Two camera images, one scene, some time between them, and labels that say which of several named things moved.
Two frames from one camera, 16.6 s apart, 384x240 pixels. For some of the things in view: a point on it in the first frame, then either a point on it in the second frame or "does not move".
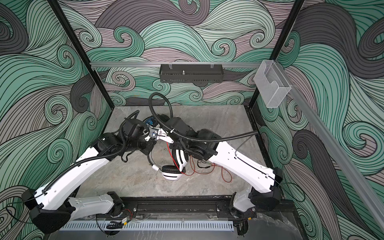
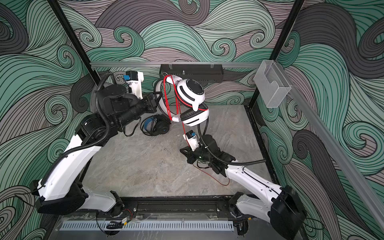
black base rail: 200,206 does not move
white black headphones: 172,172 → 190,98
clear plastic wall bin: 271,84 does not move
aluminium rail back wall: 150,65 does not move
